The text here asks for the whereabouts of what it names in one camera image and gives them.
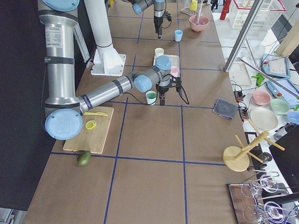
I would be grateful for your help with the blue plastic cup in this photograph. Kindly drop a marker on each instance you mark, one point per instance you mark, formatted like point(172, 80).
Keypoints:
point(178, 35)

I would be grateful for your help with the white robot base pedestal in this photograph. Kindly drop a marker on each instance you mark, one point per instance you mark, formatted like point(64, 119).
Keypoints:
point(107, 61)

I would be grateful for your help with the lemon slices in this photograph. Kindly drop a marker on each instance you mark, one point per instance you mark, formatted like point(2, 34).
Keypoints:
point(91, 124)

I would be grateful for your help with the green bowl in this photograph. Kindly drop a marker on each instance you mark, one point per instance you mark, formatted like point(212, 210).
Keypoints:
point(279, 106)

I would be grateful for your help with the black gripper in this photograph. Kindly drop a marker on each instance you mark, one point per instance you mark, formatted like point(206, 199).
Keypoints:
point(162, 89)
point(157, 21)

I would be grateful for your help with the yellow cup on rack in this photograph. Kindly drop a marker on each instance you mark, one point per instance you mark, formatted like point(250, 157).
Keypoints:
point(193, 5)

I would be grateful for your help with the aluminium frame post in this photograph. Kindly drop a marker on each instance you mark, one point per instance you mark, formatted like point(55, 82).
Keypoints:
point(243, 34)

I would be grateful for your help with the wine glass rack tray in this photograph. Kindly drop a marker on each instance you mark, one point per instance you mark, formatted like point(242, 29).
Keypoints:
point(260, 201)

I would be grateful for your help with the cream plastic cup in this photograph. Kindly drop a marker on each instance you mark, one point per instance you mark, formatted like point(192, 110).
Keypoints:
point(159, 52)

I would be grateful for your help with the blue teach pendant near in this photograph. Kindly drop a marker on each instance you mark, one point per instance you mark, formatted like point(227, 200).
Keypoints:
point(279, 92)

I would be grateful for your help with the blue teach pendant far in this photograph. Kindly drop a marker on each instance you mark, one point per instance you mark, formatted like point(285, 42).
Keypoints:
point(275, 66)

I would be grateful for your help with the cream rabbit tray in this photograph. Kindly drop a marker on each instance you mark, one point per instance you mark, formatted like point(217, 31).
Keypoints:
point(165, 62)

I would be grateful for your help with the pink bowl on side table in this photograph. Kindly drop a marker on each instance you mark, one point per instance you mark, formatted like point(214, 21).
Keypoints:
point(260, 97)

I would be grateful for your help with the yellow-green plastic knife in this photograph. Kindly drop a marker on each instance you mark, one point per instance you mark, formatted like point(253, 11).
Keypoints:
point(96, 113)

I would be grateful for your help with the grey folded cloth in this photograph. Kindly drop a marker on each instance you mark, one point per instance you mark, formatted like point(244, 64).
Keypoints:
point(225, 109)

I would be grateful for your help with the avocado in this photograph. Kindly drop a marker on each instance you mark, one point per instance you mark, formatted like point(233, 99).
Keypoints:
point(84, 158)

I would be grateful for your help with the metal scoop handle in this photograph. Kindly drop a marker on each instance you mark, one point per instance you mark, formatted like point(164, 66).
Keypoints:
point(199, 12)

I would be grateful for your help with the pink plastic cup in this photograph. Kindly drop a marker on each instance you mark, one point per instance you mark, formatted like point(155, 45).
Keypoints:
point(175, 71)

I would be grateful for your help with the cream bowl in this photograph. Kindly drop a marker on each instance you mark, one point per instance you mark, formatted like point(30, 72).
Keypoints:
point(263, 118)

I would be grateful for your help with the wooden mug tree stand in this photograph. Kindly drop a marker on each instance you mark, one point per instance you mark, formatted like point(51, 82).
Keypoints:
point(236, 158)

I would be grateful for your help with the spare cream tray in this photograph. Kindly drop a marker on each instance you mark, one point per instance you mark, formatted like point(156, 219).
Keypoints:
point(239, 74)

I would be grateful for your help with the blue teach pendant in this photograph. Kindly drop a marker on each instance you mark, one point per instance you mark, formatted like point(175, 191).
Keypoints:
point(279, 92)
point(275, 66)

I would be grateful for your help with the wooden cutting board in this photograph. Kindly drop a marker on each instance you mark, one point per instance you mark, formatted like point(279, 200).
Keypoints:
point(92, 140)

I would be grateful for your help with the green plastic cup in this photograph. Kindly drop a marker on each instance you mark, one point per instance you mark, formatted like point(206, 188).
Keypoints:
point(151, 97)

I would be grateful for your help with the blue bowl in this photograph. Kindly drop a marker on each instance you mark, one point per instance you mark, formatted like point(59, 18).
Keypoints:
point(293, 117)

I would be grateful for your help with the pink bowl with ice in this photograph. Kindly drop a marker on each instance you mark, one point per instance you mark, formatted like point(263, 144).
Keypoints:
point(198, 26)

